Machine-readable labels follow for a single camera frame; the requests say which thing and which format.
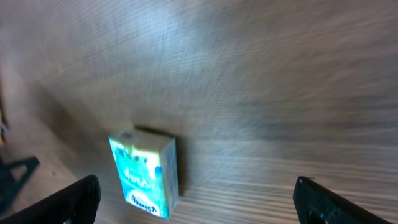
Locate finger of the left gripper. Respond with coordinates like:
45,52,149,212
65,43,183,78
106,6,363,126
1,156,40,215

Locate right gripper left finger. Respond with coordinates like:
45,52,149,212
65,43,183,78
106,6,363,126
1,175,101,224

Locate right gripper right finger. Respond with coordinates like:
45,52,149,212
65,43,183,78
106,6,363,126
293,176,389,224

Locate teal tissue pack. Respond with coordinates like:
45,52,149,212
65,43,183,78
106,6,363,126
108,129,179,219

